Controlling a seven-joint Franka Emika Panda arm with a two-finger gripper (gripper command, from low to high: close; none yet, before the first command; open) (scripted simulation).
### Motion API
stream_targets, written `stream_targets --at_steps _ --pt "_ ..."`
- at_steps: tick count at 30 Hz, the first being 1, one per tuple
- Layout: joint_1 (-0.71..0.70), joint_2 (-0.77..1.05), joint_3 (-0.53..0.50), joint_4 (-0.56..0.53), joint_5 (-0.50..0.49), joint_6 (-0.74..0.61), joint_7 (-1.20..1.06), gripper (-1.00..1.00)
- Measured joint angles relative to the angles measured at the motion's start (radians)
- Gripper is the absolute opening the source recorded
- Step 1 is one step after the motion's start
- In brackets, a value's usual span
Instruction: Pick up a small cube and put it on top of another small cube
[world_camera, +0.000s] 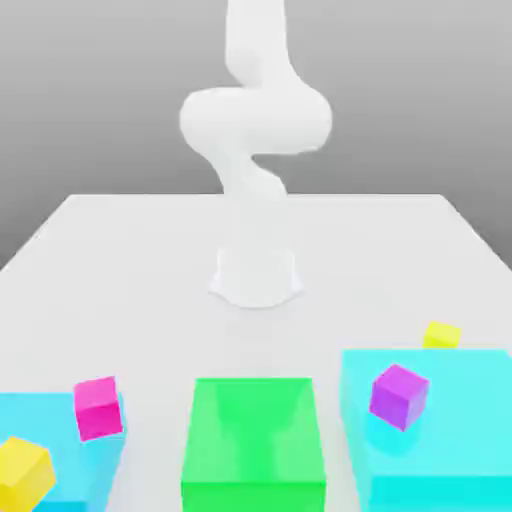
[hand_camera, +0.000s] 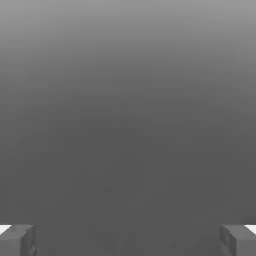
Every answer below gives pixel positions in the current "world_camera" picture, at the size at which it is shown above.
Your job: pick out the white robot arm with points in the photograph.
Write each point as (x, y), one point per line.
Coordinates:
(256, 120)

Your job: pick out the small purple cube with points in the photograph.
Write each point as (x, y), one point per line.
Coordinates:
(398, 396)

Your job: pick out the small yellow cube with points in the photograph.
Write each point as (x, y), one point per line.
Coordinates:
(22, 474)
(442, 335)

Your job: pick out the small pink cube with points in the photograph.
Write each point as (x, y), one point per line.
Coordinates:
(98, 408)

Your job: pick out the large green box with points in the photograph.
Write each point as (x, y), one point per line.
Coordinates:
(253, 444)

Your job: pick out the large cyan box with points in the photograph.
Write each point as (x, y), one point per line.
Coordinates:
(452, 452)

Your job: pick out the large light blue box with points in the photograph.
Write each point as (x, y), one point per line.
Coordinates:
(68, 460)

